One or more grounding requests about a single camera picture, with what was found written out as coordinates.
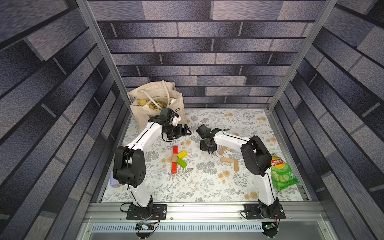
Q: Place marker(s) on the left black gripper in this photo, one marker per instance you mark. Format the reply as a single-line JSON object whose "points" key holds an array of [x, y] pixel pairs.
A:
{"points": [[180, 132]]}

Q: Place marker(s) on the natural wood block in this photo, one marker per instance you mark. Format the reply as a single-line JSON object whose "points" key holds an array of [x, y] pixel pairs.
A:
{"points": [[174, 158], [222, 150], [236, 165], [227, 160]]}

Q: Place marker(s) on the red block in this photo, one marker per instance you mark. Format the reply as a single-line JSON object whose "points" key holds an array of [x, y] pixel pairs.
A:
{"points": [[174, 168], [175, 149]]}

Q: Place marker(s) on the yellow block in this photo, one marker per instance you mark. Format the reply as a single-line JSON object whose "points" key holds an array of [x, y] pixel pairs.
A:
{"points": [[182, 154]]}

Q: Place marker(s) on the green block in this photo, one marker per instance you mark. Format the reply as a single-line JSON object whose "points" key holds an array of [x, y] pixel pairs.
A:
{"points": [[182, 163]]}

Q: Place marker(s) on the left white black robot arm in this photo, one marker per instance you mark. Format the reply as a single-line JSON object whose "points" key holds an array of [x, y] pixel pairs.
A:
{"points": [[130, 166]]}

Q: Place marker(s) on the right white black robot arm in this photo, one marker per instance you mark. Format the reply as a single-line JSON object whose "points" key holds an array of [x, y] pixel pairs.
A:
{"points": [[257, 159]]}

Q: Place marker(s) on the beige canvas tote bag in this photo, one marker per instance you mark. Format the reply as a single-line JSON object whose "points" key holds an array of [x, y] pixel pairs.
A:
{"points": [[150, 99]]}

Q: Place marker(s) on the green chips bag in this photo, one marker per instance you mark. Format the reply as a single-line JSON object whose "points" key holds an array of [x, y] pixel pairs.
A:
{"points": [[282, 174]]}

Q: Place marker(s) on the purple tissue pack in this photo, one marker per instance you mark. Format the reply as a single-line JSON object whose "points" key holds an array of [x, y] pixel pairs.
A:
{"points": [[113, 182]]}

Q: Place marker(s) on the right circuit board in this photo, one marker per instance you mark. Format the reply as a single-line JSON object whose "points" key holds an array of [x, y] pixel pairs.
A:
{"points": [[269, 226]]}

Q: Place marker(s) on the circuit board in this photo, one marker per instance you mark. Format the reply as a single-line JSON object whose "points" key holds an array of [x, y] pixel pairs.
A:
{"points": [[269, 226], [145, 226]]}

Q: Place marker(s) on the left circuit board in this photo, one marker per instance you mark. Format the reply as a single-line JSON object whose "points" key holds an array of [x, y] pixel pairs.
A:
{"points": [[145, 226]]}

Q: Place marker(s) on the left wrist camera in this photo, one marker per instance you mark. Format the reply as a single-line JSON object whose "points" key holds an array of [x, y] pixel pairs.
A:
{"points": [[175, 121]]}

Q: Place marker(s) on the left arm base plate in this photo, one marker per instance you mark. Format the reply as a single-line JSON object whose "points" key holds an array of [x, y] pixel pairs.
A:
{"points": [[151, 212]]}

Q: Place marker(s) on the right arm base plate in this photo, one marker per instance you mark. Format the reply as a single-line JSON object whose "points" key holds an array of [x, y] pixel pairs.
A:
{"points": [[255, 212]]}

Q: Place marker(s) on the aluminium front rail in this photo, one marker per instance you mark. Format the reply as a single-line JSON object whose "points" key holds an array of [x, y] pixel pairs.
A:
{"points": [[211, 221]]}

